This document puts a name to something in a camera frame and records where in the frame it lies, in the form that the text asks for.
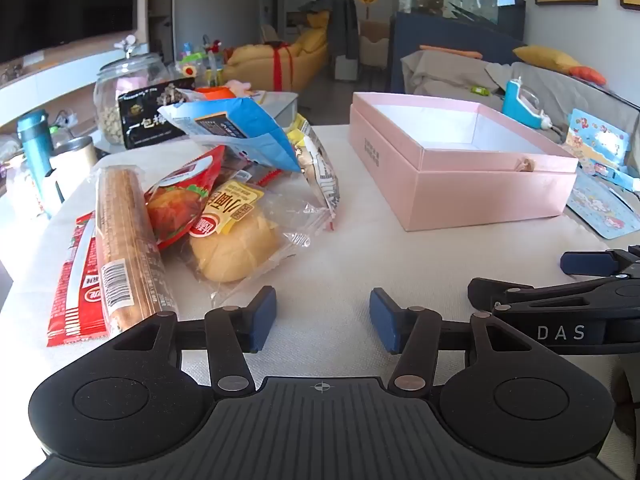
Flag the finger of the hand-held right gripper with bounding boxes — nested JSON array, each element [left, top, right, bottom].
[[560, 246, 640, 277], [467, 278, 621, 313]]

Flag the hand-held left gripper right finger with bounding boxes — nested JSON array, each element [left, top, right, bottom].
[[369, 287, 538, 394]]

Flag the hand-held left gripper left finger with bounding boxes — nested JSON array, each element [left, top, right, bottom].
[[107, 286, 277, 395]]

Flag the pink cardboard box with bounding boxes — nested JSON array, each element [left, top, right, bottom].
[[348, 91, 580, 232]]

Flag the red chicken pouch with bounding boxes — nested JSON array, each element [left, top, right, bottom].
[[145, 145, 227, 252]]

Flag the long brown biscuit roll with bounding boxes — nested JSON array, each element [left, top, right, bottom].
[[95, 167, 178, 338]]

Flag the cartoon puzzle board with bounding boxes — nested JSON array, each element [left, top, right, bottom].
[[565, 172, 640, 240]]

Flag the bread bun in clear wrapper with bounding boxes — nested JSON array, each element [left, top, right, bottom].
[[182, 180, 313, 306]]

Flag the colourful cartoon card box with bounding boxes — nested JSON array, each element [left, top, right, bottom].
[[565, 109, 640, 193]]

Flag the newsprint pattern snack packet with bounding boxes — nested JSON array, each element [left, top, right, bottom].
[[295, 132, 341, 231]]

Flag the teal and white toy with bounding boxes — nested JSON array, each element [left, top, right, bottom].
[[501, 77, 553, 131]]

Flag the orange cushion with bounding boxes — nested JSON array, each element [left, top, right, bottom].
[[570, 66, 607, 86]]

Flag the blue seaweed snack bag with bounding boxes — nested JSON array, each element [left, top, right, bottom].
[[157, 97, 302, 173]]

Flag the yellow snack packet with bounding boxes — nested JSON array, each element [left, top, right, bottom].
[[285, 112, 313, 148]]

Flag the red sausage packet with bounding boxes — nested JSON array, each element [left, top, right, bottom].
[[46, 211, 108, 348]]

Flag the yellow cushion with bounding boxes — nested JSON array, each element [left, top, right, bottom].
[[512, 45, 583, 73]]

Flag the white coffee table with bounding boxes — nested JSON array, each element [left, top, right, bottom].
[[250, 91, 299, 126]]

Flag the grey covered sofa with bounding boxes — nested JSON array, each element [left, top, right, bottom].
[[400, 50, 640, 171]]

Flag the black plum packet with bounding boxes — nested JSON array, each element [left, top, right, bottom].
[[117, 77, 197, 150]]

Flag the orange pumpkin bucket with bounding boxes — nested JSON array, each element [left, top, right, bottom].
[[192, 86, 236, 101]]

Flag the white mug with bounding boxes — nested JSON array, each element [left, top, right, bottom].
[[40, 166, 67, 218]]

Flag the orange bolster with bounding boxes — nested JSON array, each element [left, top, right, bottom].
[[419, 45, 483, 59]]

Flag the steel cup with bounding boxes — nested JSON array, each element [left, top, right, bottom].
[[50, 135, 98, 186]]

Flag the glass jar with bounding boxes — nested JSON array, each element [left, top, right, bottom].
[[94, 35, 168, 147]]

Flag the yellow sofa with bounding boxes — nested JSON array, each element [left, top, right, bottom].
[[225, 12, 331, 93]]

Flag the dark blue cabinet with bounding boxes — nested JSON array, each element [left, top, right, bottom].
[[390, 10, 526, 93]]

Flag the colourful toy set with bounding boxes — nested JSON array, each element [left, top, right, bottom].
[[175, 35, 226, 86]]

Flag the beige chair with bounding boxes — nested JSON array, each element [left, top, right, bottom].
[[359, 20, 391, 68]]

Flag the teal thermos bottle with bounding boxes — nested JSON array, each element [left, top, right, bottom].
[[16, 109, 56, 216]]

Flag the coat rack with dark coat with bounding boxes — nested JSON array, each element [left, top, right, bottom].
[[300, 0, 360, 81]]

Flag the white tv cabinet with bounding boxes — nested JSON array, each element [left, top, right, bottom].
[[0, 42, 151, 131]]

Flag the television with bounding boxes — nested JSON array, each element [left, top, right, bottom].
[[0, 0, 138, 63]]

